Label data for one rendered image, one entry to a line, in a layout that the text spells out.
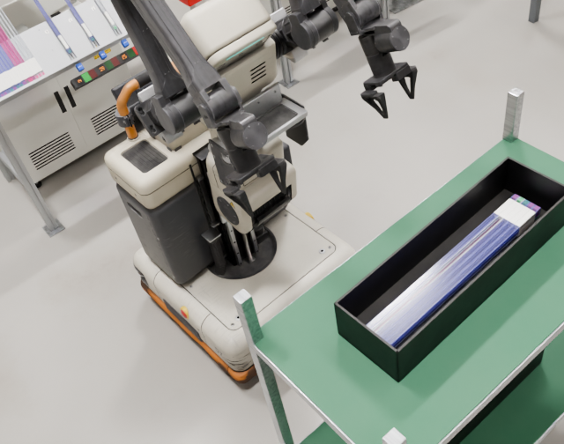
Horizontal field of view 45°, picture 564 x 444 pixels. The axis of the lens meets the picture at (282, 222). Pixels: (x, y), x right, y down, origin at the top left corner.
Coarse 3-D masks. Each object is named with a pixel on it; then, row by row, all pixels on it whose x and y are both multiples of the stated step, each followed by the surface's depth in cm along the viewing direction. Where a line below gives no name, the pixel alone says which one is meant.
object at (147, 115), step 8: (152, 96) 170; (144, 104) 169; (152, 104) 167; (136, 112) 169; (144, 112) 170; (152, 112) 167; (144, 120) 169; (152, 120) 169; (152, 128) 171; (160, 128) 171; (152, 136) 171
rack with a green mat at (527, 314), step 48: (528, 144) 178; (384, 240) 163; (336, 288) 156; (528, 288) 148; (288, 336) 149; (336, 336) 147; (480, 336) 142; (528, 336) 141; (288, 384) 143; (336, 384) 139; (384, 384) 138; (432, 384) 136; (480, 384) 135; (528, 384) 198; (288, 432) 181; (336, 432) 135; (384, 432) 131; (432, 432) 130; (480, 432) 190; (528, 432) 188
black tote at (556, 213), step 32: (512, 160) 160; (480, 192) 159; (512, 192) 166; (544, 192) 158; (448, 224) 156; (544, 224) 149; (416, 256) 153; (512, 256) 146; (352, 288) 141; (384, 288) 150; (480, 288) 142; (352, 320) 137; (448, 320) 139; (384, 352) 134; (416, 352) 136
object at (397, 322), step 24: (504, 216) 157; (528, 216) 156; (480, 240) 153; (504, 240) 152; (456, 264) 150; (480, 264) 150; (408, 288) 147; (432, 288) 146; (456, 288) 147; (384, 312) 144; (408, 312) 143; (432, 312) 145; (384, 336) 140; (408, 336) 142
